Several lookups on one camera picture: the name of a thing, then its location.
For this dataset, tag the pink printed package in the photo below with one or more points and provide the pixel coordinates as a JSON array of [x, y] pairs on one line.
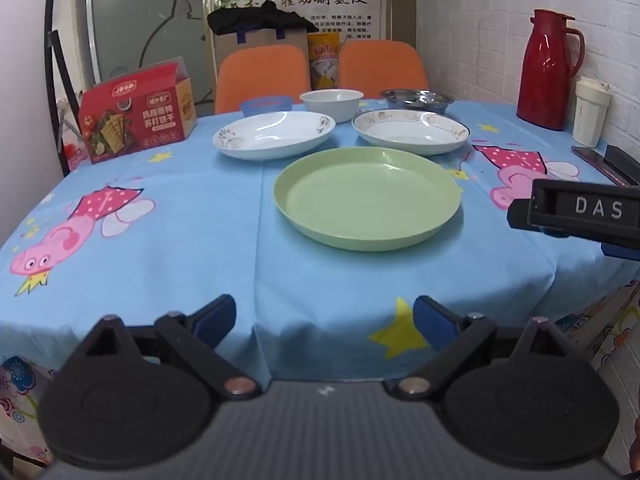
[[70, 152]]

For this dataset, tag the orange chair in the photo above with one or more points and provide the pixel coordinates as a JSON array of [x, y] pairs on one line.
[[380, 70], [260, 75]]

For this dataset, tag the green plastic plate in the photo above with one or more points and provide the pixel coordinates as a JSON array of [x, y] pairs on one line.
[[365, 195]]

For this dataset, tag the blue translucent plastic bowl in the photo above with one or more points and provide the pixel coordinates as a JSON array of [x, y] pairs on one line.
[[265, 106]]

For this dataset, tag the black rectangular case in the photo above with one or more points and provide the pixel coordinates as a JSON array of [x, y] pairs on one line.
[[625, 162]]

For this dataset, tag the black smartphone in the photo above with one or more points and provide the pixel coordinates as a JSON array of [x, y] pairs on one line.
[[590, 157]]

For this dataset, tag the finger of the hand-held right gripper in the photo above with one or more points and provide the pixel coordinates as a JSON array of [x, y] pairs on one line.
[[621, 251]]

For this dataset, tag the white tumbler cup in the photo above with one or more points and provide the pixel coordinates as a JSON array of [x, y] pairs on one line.
[[590, 115]]

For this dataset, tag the stainless steel bowl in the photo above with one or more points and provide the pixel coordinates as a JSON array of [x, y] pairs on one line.
[[417, 97]]

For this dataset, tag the blue cartoon printed tablecloth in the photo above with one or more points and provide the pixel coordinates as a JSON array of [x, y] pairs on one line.
[[200, 220]]

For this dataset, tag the red thermos jug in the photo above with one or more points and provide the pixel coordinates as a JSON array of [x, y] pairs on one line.
[[545, 75]]

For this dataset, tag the white plate with gold rim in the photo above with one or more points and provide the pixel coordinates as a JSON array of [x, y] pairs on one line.
[[410, 132]]

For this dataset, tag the black curved pole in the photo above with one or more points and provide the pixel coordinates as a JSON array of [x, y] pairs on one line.
[[46, 35]]

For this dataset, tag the floral table skirt cloth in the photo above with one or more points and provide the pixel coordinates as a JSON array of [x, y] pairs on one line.
[[615, 350]]

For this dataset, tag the black cloth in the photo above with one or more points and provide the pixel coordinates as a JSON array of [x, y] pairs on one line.
[[255, 17]]

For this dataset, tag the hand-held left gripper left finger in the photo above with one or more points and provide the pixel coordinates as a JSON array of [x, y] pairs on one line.
[[216, 316]]

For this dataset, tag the white ceramic bowl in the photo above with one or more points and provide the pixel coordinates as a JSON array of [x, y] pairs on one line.
[[332, 107]]

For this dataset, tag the red cracker box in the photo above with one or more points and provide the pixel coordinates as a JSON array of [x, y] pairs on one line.
[[135, 120]]

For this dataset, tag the white plate with floral print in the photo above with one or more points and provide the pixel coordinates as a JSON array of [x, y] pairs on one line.
[[270, 135]]

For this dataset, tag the frosted glass panel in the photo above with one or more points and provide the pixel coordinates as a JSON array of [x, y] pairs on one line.
[[140, 20]]

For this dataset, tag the yellow snack bag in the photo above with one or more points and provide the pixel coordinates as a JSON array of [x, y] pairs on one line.
[[322, 60]]

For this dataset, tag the framed text wall poster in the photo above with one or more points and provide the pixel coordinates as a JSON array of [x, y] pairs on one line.
[[350, 10]]

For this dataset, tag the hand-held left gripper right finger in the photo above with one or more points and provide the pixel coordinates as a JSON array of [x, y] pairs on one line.
[[433, 321]]

